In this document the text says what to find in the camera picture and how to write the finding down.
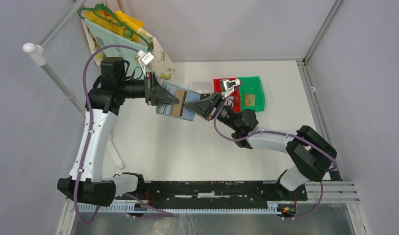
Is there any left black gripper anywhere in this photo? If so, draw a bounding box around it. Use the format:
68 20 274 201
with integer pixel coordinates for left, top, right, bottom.
119 72 180 106

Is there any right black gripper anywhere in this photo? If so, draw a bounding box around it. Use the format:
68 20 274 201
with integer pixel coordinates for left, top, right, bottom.
185 92 239 131

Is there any gold striped card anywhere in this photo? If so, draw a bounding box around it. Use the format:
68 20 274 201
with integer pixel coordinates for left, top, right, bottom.
171 90 187 117

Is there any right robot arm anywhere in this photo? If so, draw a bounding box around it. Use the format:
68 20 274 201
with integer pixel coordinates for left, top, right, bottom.
184 93 337 200

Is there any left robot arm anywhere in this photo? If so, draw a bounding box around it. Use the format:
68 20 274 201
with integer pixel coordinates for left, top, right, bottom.
57 57 179 207

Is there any black card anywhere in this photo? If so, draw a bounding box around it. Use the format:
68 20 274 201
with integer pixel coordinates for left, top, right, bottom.
200 94 211 101

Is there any white grey card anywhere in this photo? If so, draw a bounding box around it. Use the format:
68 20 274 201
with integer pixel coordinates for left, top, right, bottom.
225 97 235 108

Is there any white plastic bin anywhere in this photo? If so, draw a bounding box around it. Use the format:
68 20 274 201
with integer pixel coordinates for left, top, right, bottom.
191 80 214 94

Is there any cream printed cloth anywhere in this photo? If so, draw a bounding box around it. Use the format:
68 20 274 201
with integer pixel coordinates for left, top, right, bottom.
81 19 176 81

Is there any red plastic bin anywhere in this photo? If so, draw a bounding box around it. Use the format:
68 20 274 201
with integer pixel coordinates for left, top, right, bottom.
213 78 241 112

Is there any green plastic bin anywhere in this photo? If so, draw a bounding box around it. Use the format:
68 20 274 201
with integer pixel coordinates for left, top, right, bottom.
238 76 266 112

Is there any yellow cloth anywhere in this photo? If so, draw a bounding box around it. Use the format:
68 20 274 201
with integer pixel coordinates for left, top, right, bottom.
85 9 145 45

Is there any light blue printed cloth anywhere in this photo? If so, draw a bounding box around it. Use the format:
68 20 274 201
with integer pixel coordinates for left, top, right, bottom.
84 19 148 78

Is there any green clothes hanger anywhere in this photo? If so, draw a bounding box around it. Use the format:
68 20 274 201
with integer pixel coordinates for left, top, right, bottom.
77 3 153 51

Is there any white clothes rack pole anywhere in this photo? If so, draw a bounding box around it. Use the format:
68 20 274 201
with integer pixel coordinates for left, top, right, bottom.
22 43 125 170

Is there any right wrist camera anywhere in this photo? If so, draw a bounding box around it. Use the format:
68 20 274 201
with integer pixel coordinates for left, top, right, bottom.
219 78 241 98

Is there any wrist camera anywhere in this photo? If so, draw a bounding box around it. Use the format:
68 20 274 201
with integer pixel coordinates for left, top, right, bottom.
137 50 155 74
219 78 241 98

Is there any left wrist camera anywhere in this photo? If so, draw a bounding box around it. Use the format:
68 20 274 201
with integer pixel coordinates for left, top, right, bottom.
137 50 155 74

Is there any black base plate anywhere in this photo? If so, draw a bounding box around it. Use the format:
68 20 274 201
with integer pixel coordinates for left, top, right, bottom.
117 181 308 210

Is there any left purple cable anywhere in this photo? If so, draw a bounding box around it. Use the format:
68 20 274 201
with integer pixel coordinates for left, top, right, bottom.
73 44 174 225

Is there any white slotted cable duct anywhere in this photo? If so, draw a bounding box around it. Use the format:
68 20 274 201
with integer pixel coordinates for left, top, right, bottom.
76 201 280 215

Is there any aluminium frame rail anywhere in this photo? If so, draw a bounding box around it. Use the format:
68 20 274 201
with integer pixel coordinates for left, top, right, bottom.
65 180 361 204

